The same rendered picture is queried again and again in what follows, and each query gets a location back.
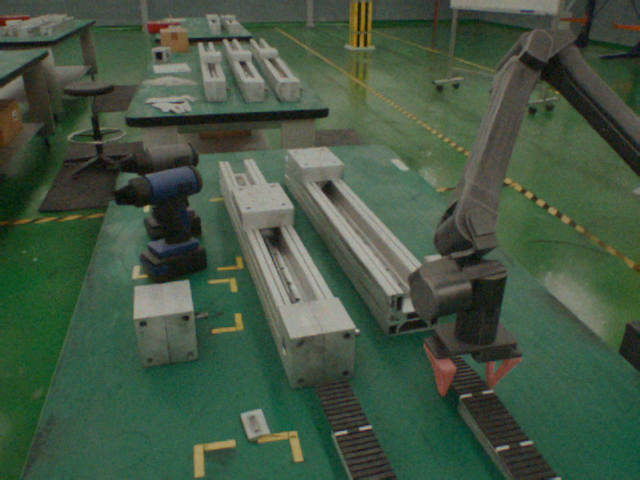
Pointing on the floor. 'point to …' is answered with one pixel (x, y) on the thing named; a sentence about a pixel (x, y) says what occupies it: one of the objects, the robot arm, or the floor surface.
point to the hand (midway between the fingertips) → (466, 384)
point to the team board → (508, 12)
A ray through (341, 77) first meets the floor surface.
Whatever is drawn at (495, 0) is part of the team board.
